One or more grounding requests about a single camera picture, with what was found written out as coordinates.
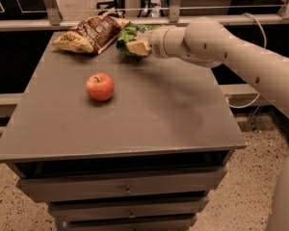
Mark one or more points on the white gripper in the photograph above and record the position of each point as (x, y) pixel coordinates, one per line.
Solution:
(156, 41)

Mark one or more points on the green rice chip bag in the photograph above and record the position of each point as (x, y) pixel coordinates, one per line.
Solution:
(129, 33)

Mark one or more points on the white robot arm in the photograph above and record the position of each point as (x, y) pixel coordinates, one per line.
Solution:
(208, 43)

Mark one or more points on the brown chip bag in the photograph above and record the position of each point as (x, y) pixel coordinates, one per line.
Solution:
(92, 35)

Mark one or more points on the black office chair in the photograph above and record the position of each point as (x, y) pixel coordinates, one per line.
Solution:
(112, 8)

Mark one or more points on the red apple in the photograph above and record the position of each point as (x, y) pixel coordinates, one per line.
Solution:
(100, 87)

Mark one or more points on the grey drawer cabinet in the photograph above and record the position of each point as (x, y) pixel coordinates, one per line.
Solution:
(164, 114)

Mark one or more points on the top drawer with knob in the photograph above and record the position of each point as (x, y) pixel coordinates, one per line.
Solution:
(176, 180)

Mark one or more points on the drawer with knob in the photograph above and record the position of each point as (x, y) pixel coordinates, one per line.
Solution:
(129, 208)
(176, 180)

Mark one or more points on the middle drawer with knob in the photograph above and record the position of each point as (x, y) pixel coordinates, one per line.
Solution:
(129, 208)

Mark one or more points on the bottom drawer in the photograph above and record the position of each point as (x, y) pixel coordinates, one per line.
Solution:
(133, 224)

